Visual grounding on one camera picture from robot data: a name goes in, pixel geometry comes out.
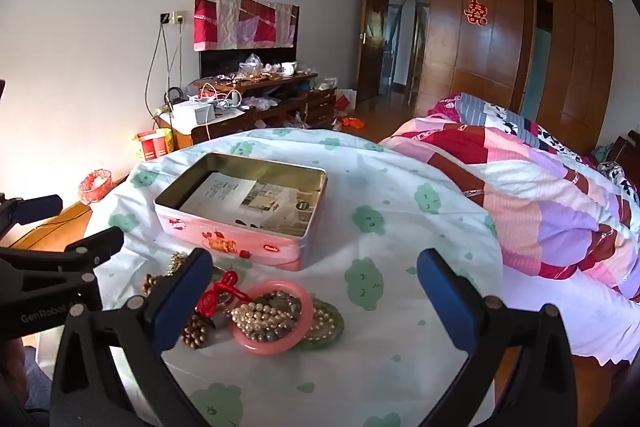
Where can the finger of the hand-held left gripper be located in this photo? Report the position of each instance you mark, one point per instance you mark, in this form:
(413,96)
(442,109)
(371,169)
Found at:
(85,247)
(30,208)

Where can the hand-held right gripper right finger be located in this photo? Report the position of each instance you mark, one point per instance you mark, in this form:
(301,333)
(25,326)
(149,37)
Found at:
(445,304)

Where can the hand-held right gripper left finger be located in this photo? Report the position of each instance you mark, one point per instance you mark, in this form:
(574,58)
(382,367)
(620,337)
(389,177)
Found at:
(184,304)

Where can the pink bangle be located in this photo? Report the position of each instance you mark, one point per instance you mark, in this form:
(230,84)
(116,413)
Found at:
(260,348)

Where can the pink tin box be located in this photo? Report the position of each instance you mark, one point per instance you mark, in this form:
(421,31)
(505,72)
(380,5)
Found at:
(280,253)

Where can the person's left hand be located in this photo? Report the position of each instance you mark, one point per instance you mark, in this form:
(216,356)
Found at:
(12,367)

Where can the red trash bin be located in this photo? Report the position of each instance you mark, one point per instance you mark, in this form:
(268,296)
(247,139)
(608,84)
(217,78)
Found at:
(94,187)

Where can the dark blue clothing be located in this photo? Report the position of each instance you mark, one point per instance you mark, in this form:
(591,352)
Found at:
(42,377)

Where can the white bed sheet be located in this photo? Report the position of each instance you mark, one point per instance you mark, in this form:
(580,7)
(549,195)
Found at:
(550,319)

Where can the green jade bangle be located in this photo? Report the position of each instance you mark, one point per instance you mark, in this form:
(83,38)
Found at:
(338,332)

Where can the printed booklet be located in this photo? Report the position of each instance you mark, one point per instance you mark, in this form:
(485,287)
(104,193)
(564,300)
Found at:
(225,197)

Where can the red and yellow carton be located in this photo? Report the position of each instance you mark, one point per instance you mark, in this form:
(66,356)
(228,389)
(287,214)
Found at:
(152,146)

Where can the patchwork quilt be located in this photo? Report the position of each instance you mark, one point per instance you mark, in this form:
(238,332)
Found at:
(540,207)

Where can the white box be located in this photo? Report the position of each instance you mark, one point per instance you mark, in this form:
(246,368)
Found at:
(192,113)

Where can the orange plastic bag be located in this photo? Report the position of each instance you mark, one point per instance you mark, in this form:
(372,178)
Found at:
(351,123)

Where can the wooden television cabinet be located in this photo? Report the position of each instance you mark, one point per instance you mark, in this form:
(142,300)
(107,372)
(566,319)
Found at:
(320,107)

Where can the brown wooden wardrobe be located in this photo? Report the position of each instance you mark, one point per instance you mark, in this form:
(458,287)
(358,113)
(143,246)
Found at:
(480,72)

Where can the black television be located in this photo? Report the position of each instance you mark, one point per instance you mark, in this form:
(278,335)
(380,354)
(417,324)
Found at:
(235,63)

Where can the wooden headboard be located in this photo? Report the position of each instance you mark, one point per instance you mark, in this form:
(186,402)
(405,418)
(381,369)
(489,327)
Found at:
(627,152)

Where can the clear plastic bag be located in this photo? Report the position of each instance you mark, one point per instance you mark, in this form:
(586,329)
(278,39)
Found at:
(250,66)

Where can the white mug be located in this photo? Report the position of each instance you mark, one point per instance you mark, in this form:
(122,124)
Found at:
(288,68)

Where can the red patchwork cloth cover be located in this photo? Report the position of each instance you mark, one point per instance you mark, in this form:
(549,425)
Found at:
(240,24)

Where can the brown wooden door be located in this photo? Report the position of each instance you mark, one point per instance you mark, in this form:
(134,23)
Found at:
(371,37)

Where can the wall socket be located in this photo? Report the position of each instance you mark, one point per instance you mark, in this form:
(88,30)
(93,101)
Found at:
(172,18)

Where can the red paper wall decoration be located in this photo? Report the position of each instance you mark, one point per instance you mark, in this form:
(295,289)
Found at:
(475,12)

